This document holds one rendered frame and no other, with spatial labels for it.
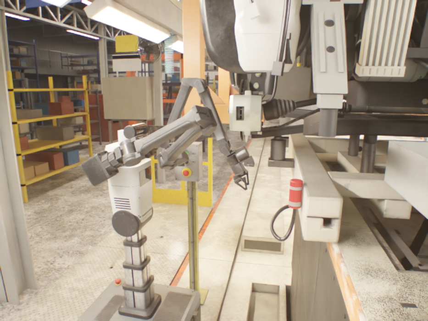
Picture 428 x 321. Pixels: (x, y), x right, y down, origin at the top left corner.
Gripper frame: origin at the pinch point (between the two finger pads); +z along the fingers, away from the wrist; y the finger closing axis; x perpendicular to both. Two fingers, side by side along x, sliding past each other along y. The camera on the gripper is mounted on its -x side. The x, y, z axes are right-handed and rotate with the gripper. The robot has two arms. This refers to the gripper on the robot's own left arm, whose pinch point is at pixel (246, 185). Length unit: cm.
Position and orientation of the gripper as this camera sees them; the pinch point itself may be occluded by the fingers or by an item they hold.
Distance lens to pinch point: 175.3
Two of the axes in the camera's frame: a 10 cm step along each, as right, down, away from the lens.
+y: 2.2, -2.2, 9.5
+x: -8.4, 4.4, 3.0
